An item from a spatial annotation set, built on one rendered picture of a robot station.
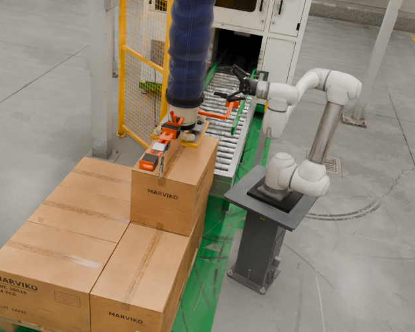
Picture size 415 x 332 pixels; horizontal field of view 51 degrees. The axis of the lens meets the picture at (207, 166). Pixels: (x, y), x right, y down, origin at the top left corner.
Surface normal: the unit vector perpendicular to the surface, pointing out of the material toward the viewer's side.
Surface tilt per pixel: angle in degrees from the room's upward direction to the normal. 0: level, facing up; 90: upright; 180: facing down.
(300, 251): 0
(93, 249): 0
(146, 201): 90
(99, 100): 90
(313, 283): 0
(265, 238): 90
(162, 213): 90
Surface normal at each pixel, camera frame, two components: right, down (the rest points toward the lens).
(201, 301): 0.12, -0.83
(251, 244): -0.53, 0.41
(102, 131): -0.21, 0.51
